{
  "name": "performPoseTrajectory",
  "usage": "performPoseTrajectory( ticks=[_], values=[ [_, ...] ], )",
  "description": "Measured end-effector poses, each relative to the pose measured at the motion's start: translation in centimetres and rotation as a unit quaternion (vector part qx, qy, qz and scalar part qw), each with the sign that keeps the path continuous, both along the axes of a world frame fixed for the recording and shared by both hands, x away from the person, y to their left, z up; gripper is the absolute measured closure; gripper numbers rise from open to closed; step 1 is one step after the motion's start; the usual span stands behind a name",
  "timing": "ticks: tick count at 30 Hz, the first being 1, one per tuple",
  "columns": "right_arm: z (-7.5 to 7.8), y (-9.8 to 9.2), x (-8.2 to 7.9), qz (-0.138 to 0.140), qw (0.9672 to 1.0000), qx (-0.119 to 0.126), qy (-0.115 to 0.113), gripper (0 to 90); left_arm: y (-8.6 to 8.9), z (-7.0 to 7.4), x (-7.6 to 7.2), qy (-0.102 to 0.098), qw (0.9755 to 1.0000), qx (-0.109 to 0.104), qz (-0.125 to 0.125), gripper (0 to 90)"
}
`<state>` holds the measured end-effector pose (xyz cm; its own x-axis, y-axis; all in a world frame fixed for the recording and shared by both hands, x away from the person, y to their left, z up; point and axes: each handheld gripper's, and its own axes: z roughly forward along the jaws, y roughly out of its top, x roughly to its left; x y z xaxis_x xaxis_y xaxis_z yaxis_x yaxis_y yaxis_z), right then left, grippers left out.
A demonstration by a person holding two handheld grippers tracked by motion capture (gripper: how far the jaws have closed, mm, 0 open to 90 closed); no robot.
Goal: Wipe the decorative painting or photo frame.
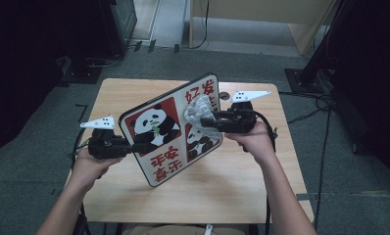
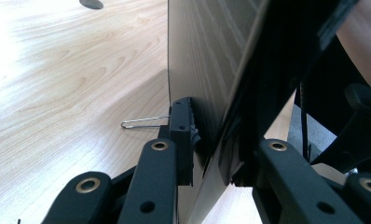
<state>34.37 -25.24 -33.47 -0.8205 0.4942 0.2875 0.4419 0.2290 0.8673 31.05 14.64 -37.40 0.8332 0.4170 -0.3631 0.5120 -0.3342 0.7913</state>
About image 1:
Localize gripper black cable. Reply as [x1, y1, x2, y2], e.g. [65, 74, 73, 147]
[253, 110, 279, 155]
[70, 127, 93, 165]

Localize panda print board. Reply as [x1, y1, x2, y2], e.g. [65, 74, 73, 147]
[118, 71, 224, 188]

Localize person's right hand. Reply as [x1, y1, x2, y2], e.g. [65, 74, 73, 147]
[223, 121, 277, 166]

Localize thin black hanging cable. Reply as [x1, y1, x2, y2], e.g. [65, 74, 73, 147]
[190, 0, 211, 51]

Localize black floor cables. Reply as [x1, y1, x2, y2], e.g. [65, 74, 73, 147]
[277, 90, 335, 231]

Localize clear plastic bag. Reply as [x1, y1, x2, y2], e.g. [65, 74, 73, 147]
[183, 94, 224, 139]

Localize person's left hand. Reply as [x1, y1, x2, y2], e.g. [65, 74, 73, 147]
[71, 148, 123, 194]

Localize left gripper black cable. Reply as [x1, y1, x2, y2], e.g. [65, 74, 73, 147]
[70, 127, 93, 165]

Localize light wooden cabinet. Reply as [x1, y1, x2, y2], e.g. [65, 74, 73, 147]
[188, 0, 337, 57]

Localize black stand with square base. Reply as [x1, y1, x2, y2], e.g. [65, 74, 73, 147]
[283, 0, 351, 95]

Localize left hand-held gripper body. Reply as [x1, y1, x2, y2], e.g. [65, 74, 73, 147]
[79, 115, 134, 161]

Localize black flat stand base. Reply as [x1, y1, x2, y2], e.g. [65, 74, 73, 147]
[59, 54, 123, 86]

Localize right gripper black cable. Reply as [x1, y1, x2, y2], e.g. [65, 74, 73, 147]
[253, 110, 279, 155]

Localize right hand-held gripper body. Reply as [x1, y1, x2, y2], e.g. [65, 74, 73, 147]
[220, 90, 272, 134]

